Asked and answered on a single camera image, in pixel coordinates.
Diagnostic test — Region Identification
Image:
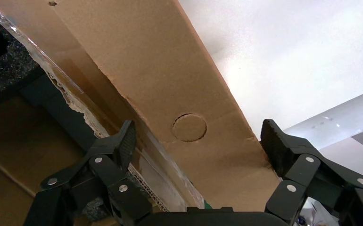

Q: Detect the small cardboard box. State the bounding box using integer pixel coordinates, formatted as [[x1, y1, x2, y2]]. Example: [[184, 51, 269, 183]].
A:
[[51, 0, 282, 213]]

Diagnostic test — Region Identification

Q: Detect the large cardboard box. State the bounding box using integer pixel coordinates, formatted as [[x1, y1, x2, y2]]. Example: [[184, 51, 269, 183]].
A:
[[0, 0, 206, 226]]

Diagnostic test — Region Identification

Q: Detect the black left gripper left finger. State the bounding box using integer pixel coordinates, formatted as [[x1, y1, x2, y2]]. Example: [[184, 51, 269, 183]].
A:
[[40, 120, 153, 226]]

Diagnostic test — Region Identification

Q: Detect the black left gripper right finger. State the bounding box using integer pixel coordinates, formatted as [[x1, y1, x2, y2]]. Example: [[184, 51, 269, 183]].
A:
[[259, 118, 363, 225]]

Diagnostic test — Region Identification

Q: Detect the black foam insert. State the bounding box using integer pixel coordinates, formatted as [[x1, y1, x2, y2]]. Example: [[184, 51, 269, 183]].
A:
[[0, 9, 95, 148]]

